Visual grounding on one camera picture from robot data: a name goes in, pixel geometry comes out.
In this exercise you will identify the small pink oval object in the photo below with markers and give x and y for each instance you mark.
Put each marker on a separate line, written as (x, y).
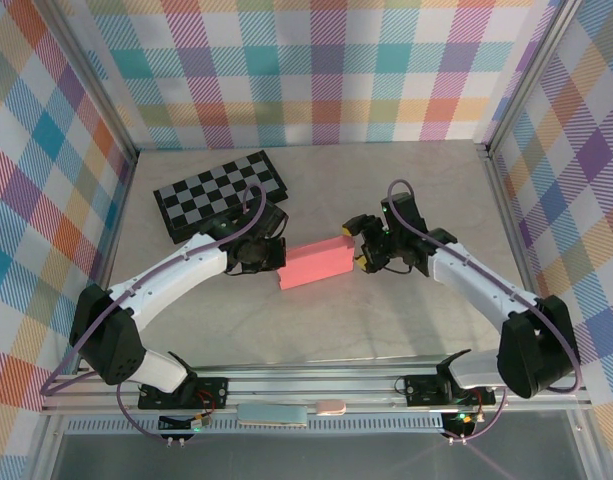
(330, 406)

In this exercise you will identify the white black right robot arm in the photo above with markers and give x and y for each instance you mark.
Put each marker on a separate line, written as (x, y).
(481, 285)

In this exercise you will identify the aluminium table side rail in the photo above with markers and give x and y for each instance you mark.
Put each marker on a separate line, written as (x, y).
(511, 227)

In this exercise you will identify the grey metal panel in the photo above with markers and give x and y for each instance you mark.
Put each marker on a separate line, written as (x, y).
(311, 460)

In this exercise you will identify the light blue flat pad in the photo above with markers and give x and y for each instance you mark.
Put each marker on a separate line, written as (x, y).
(273, 415)

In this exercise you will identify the black grey checkerboard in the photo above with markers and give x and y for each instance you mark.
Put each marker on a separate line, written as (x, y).
(211, 190)

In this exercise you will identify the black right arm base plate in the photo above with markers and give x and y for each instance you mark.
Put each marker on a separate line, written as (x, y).
(421, 390)

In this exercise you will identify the pink white paper box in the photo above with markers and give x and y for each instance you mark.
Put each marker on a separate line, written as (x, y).
(316, 265)

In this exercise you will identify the aluminium frame rail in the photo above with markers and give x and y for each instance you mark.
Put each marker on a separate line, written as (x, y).
(311, 387)

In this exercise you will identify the aluminium corner post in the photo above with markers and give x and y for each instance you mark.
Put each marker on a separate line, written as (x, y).
(93, 75)
(536, 70)

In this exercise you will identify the small electronics board green light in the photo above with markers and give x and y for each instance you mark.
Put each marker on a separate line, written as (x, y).
(463, 419)
(196, 424)

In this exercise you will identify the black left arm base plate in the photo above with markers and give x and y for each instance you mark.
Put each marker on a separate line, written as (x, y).
(211, 387)

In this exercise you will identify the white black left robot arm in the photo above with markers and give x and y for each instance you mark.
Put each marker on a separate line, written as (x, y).
(186, 270)

